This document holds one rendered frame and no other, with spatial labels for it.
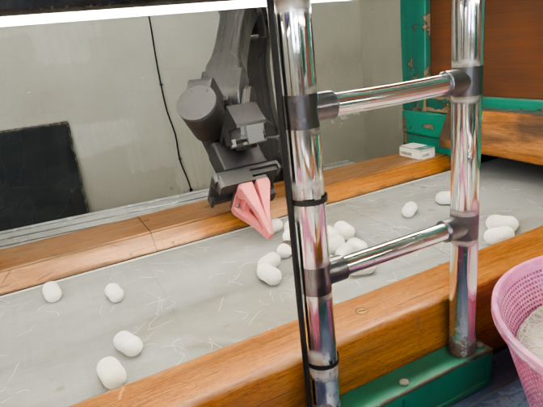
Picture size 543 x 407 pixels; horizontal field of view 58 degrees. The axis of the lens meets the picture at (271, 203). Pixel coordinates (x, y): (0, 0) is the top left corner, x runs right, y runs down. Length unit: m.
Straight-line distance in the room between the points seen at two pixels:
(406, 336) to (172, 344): 0.22
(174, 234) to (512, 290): 0.45
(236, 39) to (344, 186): 0.30
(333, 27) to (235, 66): 2.15
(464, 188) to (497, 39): 0.54
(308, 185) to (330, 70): 2.60
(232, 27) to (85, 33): 1.76
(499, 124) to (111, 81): 2.02
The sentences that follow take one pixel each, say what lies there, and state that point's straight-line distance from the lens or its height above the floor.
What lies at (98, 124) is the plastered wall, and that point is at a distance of 2.59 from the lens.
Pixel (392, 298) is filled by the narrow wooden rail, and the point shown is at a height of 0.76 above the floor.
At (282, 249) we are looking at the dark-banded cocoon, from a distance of 0.62.
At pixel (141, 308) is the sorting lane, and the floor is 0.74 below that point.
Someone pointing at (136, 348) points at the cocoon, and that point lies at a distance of 0.49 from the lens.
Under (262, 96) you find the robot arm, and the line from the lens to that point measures 1.00.
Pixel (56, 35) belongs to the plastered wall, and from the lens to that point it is 2.57.
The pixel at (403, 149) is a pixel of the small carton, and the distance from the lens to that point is 0.99.
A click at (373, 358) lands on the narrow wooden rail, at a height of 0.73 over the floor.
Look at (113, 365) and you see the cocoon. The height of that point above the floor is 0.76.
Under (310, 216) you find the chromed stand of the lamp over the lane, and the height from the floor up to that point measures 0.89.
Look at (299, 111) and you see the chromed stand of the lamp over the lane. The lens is 0.31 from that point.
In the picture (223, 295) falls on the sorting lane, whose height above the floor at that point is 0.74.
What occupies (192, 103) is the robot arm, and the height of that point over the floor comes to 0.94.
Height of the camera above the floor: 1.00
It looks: 18 degrees down
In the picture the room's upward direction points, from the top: 6 degrees counter-clockwise
